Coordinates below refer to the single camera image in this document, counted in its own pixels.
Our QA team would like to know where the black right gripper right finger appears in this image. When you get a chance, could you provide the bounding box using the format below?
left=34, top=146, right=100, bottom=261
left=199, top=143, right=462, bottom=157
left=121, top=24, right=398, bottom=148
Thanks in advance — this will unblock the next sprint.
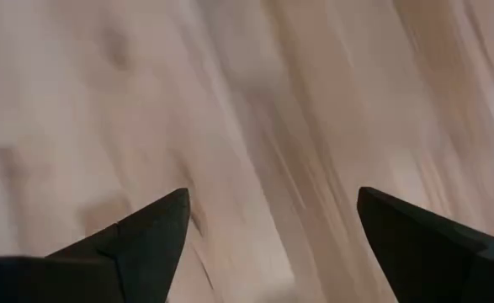
left=357, top=187, right=494, bottom=303

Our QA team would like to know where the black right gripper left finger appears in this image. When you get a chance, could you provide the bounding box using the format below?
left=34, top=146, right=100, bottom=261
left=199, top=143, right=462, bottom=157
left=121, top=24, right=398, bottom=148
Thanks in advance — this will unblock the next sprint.
left=0, top=188, right=191, bottom=303

